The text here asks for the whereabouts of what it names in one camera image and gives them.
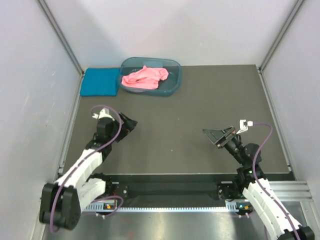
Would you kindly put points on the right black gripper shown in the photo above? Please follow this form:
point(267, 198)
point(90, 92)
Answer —
point(217, 136)

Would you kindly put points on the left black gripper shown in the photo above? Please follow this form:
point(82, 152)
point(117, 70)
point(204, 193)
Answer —
point(127, 127)

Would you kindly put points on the pink t shirt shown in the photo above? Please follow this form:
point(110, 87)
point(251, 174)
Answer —
point(145, 78)

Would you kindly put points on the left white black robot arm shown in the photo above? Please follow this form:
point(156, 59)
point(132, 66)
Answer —
point(63, 201)

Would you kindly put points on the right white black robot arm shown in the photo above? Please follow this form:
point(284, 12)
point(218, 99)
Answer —
point(251, 183)

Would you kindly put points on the folded blue t shirt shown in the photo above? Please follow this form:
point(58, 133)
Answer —
point(100, 82)

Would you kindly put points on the teal plastic tub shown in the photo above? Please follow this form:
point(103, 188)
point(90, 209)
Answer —
point(166, 88)

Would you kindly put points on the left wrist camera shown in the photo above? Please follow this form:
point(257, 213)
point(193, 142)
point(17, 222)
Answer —
point(104, 113)

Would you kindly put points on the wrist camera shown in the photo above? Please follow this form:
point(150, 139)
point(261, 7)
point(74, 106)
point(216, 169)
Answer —
point(244, 125)
point(104, 113)

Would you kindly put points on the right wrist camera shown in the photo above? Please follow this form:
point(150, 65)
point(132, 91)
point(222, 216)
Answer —
point(244, 125)

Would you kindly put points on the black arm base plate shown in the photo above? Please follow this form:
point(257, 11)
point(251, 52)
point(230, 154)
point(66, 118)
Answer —
point(213, 185)

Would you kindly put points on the grey slotted cable duct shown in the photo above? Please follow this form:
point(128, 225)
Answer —
point(108, 206)

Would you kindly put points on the aluminium frame rail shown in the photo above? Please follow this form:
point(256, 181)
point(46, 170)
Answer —
point(291, 191)

